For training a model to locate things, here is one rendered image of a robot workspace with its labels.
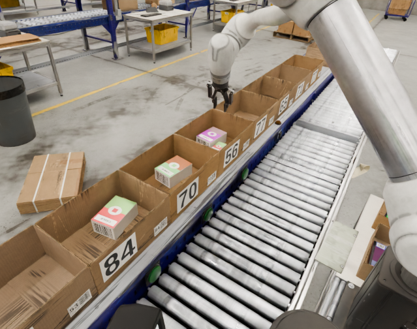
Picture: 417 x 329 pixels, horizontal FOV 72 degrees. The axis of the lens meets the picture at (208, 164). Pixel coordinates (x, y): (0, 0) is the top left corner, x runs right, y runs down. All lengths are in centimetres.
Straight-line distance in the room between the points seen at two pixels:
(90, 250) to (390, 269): 104
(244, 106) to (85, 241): 144
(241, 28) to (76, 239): 107
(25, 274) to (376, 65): 122
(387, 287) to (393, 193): 44
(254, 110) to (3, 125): 262
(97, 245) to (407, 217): 103
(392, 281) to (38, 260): 120
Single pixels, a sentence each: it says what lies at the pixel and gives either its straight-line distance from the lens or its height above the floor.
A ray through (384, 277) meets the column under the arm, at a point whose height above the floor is 108.
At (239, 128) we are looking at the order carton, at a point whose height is 97.
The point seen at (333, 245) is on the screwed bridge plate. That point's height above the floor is 75.
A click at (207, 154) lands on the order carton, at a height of 100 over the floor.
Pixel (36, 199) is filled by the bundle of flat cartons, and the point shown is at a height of 13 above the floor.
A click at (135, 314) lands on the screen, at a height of 155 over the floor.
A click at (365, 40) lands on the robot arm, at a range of 67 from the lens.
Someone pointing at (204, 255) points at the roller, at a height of 75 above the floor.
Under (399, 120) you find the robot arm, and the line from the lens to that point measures 66.
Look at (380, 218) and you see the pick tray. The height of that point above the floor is 83.
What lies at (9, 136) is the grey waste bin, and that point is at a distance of 377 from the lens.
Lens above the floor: 184
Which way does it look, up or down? 37 degrees down
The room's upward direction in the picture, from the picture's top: 3 degrees clockwise
